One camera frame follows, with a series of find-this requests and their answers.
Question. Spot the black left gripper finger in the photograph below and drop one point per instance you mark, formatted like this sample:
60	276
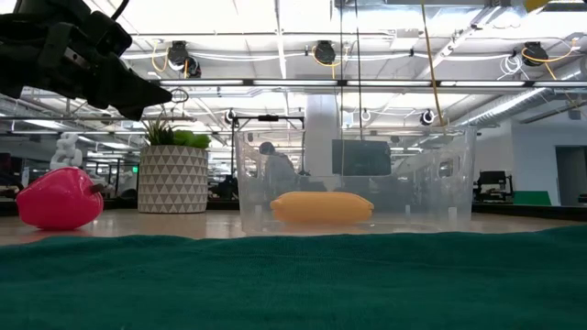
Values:
124	84
124	112

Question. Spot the red toy apple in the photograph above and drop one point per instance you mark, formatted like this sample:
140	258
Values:
59	199

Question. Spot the yellow toy banana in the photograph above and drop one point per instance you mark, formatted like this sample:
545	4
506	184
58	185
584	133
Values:
321	208

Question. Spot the clear plastic tupperware container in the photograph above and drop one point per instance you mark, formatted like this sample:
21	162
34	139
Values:
435	183

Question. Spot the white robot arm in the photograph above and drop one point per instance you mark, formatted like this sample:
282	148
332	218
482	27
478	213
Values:
66	151

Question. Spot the succulent in white patterned pot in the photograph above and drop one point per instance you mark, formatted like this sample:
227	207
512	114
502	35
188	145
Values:
173	183

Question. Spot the person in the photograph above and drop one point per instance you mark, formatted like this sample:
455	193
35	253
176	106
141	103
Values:
275	167

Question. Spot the white building column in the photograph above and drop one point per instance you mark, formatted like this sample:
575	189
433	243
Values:
321	133

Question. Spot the dark green cloth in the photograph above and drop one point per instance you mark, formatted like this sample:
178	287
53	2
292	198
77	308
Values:
293	284

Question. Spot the dark monitor screen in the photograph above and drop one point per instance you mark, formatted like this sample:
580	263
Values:
362	158

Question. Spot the long ceiling light bar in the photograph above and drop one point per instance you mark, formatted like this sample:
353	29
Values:
367	83

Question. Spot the black machine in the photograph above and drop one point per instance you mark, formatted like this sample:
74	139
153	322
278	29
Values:
493	181

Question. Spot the green board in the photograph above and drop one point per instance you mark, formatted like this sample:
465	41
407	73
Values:
532	198

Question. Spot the yellow tag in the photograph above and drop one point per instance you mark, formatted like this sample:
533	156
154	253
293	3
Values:
536	4

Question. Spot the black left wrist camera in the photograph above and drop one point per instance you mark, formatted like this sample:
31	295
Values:
112	34

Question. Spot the black stand frame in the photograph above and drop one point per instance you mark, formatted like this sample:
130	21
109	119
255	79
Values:
268	117

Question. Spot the black aluminium table frame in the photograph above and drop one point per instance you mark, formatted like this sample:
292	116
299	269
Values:
527	212

